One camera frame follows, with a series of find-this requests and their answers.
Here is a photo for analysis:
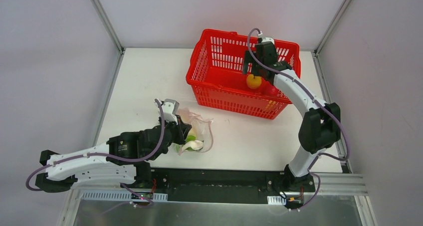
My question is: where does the yellow orange fruit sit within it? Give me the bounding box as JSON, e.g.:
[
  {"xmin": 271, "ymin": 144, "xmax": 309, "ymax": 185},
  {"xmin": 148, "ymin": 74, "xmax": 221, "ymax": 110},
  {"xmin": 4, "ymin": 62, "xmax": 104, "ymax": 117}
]
[{"xmin": 246, "ymin": 74, "xmax": 262, "ymax": 89}]

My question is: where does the green vegetable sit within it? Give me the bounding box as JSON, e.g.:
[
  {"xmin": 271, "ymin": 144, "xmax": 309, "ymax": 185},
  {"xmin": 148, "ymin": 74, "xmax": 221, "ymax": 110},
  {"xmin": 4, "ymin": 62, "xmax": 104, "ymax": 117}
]
[{"xmin": 175, "ymin": 136, "xmax": 196, "ymax": 153}]

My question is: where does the white garlic toy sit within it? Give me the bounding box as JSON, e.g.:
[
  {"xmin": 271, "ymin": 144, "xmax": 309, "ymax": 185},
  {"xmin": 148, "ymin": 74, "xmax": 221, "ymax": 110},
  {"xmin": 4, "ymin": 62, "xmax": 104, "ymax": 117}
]
[{"xmin": 180, "ymin": 140, "xmax": 204, "ymax": 152}]

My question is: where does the clear pink zip top bag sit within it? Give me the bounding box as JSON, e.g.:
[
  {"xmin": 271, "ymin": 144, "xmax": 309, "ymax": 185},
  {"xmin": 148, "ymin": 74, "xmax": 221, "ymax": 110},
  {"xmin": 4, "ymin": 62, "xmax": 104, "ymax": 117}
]
[{"xmin": 173, "ymin": 108, "xmax": 214, "ymax": 156}]

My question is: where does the white daikon radish toy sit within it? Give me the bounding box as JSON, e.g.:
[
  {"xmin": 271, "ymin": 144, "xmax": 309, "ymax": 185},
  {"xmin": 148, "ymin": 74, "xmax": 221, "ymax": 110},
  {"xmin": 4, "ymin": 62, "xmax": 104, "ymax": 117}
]
[{"xmin": 188, "ymin": 120, "xmax": 200, "ymax": 138}]

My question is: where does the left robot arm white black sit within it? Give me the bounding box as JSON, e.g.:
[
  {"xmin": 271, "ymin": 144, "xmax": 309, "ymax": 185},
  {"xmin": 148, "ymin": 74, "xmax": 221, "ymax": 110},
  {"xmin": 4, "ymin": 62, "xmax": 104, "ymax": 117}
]
[{"xmin": 35, "ymin": 116, "xmax": 192, "ymax": 193}]

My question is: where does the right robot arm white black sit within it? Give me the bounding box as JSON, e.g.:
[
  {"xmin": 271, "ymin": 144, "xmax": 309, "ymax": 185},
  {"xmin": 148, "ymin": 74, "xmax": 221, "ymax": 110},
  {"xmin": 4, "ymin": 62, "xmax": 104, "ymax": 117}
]
[{"xmin": 242, "ymin": 41, "xmax": 341, "ymax": 191}]

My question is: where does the red apple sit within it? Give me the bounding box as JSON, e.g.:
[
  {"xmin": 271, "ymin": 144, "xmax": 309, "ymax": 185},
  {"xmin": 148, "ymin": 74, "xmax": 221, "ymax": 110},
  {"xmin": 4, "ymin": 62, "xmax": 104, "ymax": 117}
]
[{"xmin": 262, "ymin": 85, "xmax": 279, "ymax": 97}]

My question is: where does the red plastic shopping basket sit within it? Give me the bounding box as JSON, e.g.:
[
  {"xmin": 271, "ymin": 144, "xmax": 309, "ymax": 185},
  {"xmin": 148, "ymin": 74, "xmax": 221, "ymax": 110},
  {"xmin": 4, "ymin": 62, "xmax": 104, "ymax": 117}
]
[{"xmin": 185, "ymin": 28, "xmax": 301, "ymax": 120}]

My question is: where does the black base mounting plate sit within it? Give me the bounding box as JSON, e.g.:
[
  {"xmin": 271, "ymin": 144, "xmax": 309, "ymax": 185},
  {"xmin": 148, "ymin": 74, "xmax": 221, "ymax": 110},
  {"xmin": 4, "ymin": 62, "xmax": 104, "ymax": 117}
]
[{"xmin": 128, "ymin": 168, "xmax": 315, "ymax": 204}]

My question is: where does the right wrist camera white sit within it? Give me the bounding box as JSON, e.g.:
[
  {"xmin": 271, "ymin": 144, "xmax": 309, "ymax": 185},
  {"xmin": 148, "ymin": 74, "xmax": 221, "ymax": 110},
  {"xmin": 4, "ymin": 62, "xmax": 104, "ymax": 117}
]
[{"xmin": 257, "ymin": 32, "xmax": 274, "ymax": 44}]

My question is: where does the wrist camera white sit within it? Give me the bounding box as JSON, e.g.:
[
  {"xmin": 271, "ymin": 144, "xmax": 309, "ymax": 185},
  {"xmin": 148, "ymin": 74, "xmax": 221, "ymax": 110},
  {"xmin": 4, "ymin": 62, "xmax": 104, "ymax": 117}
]
[
  {"xmin": 155, "ymin": 99, "xmax": 179, "ymax": 124},
  {"xmin": 257, "ymin": 32, "xmax": 274, "ymax": 44}
]

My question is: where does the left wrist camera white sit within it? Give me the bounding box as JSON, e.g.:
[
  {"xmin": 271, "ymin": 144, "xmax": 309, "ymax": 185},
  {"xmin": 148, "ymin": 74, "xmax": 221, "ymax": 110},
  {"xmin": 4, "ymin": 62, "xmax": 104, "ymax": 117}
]
[{"xmin": 155, "ymin": 99, "xmax": 179, "ymax": 124}]

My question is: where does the right aluminium frame post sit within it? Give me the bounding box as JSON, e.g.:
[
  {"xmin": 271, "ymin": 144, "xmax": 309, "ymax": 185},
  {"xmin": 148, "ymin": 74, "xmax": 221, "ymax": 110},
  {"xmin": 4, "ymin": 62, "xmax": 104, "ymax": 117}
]
[{"xmin": 314, "ymin": 0, "xmax": 353, "ymax": 56}]

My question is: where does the aluminium frame post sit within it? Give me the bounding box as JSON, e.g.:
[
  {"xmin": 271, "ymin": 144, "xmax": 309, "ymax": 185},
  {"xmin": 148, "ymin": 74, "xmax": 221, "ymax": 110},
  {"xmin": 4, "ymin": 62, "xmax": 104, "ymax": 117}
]
[
  {"xmin": 90, "ymin": 0, "xmax": 124, "ymax": 54},
  {"xmin": 314, "ymin": 0, "xmax": 353, "ymax": 56}
]

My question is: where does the left aluminium frame post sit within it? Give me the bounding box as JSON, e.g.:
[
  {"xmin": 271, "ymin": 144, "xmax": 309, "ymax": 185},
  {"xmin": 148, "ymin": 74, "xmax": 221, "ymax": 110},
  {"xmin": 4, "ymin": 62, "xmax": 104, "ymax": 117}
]
[{"xmin": 90, "ymin": 0, "xmax": 124, "ymax": 54}]

